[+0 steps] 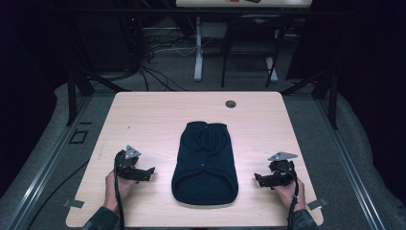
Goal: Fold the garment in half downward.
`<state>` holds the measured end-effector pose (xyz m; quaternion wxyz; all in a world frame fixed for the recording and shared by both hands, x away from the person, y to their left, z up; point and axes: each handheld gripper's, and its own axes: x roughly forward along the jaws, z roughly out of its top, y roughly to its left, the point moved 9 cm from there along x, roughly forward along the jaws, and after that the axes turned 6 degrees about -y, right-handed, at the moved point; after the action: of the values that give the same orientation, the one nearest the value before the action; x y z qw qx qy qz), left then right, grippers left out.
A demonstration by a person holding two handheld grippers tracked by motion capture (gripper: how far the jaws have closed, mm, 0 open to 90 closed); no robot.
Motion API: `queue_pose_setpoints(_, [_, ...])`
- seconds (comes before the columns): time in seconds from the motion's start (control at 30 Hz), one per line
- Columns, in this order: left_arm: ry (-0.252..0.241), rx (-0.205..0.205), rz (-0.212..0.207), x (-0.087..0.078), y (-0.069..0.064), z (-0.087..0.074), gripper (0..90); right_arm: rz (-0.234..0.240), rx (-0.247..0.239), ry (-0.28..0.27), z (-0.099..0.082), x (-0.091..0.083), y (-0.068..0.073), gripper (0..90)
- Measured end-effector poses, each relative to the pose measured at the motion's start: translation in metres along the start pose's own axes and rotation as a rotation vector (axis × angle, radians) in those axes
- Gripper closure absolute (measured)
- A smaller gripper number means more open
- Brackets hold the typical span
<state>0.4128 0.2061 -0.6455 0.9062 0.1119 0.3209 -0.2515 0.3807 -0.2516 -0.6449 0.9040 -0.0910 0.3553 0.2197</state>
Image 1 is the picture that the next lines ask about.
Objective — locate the dark navy small sweater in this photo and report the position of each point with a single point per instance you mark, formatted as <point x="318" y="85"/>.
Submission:
<point x="204" y="166"/>

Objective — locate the grey metal table bracket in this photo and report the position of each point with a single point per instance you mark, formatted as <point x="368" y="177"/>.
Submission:
<point x="317" y="203"/>
<point x="73" y="203"/>

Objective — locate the aluminium floor rail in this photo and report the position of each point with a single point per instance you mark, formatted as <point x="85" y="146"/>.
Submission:
<point x="351" y="166"/>
<point x="41" y="169"/>

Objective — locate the black metal chair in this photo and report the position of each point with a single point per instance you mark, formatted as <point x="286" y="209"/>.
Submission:
<point x="252" y="48"/>

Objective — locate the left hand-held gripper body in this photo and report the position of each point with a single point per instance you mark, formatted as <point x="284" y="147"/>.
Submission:
<point x="125" y="164"/>

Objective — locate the person's right hand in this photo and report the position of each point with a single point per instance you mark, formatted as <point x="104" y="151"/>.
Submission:
<point x="288" y="195"/>

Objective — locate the black metal frame stand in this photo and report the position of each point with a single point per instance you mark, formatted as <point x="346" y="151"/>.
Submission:
<point x="322" y="89"/>
<point x="79" y="86"/>

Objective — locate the white desk with white legs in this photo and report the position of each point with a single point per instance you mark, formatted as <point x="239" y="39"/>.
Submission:
<point x="223" y="4"/>

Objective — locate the person's left hand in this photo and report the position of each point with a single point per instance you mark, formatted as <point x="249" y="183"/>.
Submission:
<point x="123" y="188"/>

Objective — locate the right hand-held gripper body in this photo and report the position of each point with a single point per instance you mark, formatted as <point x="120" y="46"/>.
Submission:
<point x="282" y="171"/>

